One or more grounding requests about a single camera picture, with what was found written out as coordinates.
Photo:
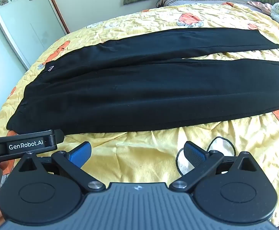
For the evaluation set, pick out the brown wooden door frame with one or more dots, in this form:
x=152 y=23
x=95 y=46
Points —
x=56 y=7

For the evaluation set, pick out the white glossy wardrobe door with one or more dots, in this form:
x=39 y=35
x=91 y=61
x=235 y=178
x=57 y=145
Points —
x=0 y=67

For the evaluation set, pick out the grey patterned pillow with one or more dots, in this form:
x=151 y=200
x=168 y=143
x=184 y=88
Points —
x=189 y=1

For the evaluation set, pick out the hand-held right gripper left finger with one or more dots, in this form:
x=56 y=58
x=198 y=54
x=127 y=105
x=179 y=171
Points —
x=78 y=153

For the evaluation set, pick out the black pants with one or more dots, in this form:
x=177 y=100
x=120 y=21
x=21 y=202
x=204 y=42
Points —
x=142 y=93

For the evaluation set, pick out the flowered glass wardrobe door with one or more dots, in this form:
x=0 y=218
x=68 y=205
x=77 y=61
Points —
x=22 y=16

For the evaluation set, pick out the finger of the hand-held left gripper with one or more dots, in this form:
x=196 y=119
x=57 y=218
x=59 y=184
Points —
x=58 y=136

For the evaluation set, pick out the yellow printed bed sheet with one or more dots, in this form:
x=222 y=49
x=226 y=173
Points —
x=142 y=155

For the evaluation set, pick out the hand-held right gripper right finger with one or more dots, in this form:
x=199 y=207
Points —
x=195 y=154

